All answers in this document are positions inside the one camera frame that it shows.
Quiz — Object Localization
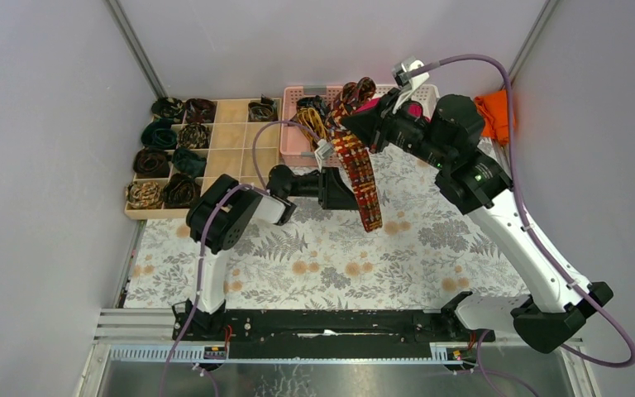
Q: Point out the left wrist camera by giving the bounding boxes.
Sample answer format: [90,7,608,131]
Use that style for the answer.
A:
[314,139,334,170]

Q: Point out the yellow patterned tie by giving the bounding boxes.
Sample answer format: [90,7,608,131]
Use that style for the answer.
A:
[291,107,331,149]

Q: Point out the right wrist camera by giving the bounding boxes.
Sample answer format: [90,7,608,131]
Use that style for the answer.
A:
[391,57,429,114]

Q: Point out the rolled black brown tie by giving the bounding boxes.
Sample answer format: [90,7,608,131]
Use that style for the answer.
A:
[162,173,201,208]

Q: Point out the rolled grey striped tie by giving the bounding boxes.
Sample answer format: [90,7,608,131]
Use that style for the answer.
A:
[247,95,278,122]

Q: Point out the pink plastic basket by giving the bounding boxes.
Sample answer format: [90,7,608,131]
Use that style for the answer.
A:
[279,85,342,168]

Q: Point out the rolled dark red tie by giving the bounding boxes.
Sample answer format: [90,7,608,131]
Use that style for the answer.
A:
[184,98,217,124]

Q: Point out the magenta folded cloth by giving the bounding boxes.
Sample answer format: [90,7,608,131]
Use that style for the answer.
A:
[357,98,431,122]

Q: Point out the rolled dark brown tie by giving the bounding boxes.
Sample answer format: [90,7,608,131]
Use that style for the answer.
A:
[132,148,170,179]

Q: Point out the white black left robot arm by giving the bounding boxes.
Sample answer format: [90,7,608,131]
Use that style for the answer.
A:
[178,165,358,340]

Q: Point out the dark teal patterned tie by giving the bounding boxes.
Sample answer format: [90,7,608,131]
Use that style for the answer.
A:
[296,95,331,119]

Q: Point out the white plastic basket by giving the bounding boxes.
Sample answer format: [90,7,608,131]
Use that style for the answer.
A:
[370,84,440,117]

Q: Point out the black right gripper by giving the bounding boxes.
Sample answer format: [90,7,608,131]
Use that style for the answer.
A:
[341,88,451,170]

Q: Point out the red checkered patterned tie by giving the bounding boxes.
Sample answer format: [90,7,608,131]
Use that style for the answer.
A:
[326,77,383,232]

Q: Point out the orange cloth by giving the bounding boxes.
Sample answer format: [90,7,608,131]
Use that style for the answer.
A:
[474,89,510,146]

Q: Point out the rolled dark green tie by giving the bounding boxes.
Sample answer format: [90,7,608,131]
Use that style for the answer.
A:
[172,147,208,178]

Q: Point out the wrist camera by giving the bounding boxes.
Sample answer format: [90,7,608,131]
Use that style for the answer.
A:
[391,57,429,114]
[314,139,334,170]

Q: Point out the white floral table mat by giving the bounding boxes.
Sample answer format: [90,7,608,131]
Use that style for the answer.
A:
[121,146,528,309]

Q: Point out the rolled teal tie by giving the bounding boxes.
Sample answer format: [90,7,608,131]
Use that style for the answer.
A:
[141,118,178,150]

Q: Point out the rolled brown dotted tie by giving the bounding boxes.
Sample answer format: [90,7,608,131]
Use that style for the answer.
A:
[177,122,212,150]

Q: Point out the wooden compartment tray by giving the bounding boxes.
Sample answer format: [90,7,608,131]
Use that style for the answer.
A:
[124,97,281,220]

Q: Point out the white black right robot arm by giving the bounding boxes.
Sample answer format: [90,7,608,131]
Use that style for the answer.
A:
[341,88,614,353]

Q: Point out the rolled tan patterned tie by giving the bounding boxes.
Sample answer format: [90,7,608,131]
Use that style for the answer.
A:
[125,181,163,210]

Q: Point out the rolled camouflage tie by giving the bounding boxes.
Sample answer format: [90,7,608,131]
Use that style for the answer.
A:
[150,97,185,124]

